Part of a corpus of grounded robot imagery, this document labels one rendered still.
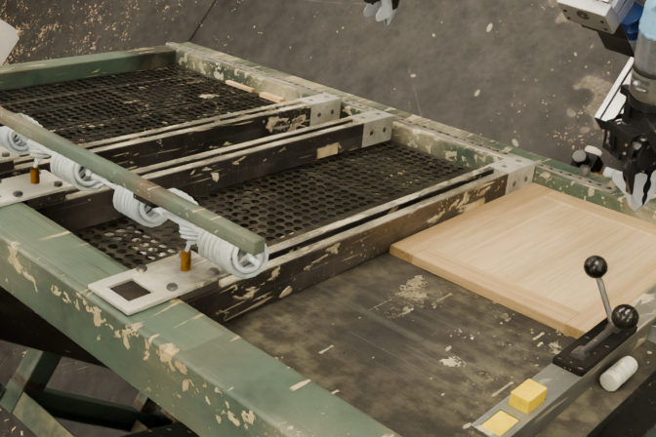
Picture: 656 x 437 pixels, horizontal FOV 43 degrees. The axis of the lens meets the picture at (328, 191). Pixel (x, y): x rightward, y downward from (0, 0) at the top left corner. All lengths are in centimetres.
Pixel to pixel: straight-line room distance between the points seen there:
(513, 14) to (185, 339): 255
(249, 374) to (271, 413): 8
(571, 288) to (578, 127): 159
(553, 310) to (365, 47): 236
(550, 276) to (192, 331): 75
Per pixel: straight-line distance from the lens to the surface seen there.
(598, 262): 141
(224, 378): 109
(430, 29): 360
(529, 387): 123
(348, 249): 156
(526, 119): 323
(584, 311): 155
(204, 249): 122
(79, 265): 135
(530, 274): 164
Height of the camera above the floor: 276
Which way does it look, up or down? 52 degrees down
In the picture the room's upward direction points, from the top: 55 degrees counter-clockwise
